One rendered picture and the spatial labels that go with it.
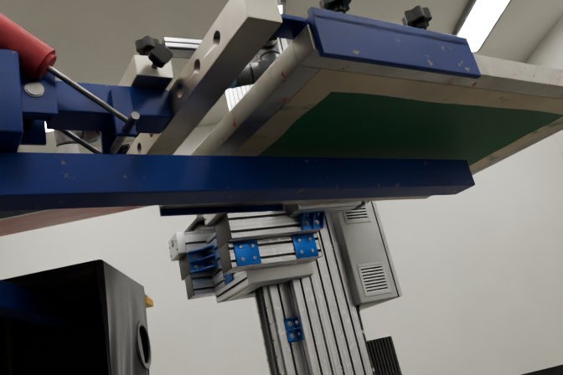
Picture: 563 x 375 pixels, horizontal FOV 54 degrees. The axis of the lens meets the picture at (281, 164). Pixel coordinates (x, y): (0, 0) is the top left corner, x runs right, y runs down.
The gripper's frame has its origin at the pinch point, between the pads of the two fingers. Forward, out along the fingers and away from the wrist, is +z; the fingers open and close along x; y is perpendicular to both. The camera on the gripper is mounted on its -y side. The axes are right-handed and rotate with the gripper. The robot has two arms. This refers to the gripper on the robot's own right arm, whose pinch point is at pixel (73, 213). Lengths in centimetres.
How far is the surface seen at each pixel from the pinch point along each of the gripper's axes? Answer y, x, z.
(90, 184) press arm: 40, -126, 5
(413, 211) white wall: 219, 312, 42
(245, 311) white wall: 44, 297, 98
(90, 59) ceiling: -29, 205, -122
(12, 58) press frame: 34, -131, -13
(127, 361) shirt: 21, -45, 45
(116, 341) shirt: 22, -57, 37
